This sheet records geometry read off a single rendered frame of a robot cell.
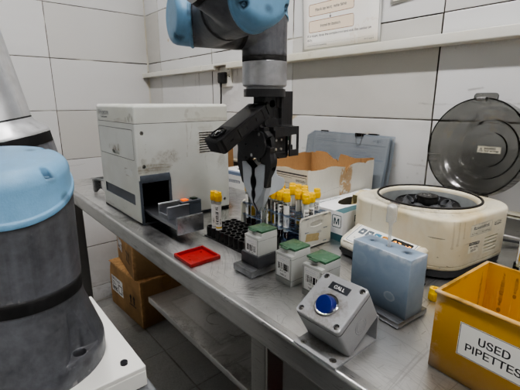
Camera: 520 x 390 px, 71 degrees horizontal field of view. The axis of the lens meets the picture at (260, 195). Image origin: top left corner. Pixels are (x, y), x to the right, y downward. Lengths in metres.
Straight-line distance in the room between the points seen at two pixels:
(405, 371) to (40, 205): 0.43
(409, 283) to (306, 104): 0.90
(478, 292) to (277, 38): 0.47
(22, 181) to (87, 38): 1.94
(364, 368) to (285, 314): 0.14
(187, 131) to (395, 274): 0.65
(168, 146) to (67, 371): 0.65
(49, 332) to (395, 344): 0.41
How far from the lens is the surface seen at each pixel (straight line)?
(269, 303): 0.60
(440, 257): 0.72
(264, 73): 0.61
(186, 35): 0.57
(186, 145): 1.00
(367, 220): 0.78
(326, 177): 0.93
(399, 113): 1.13
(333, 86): 1.26
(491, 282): 0.59
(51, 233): 0.40
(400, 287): 0.56
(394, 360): 0.52
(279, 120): 0.65
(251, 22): 0.45
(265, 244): 0.68
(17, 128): 0.53
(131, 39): 2.39
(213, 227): 0.85
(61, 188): 0.41
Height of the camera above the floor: 1.18
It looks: 14 degrees down
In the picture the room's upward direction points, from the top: straight up
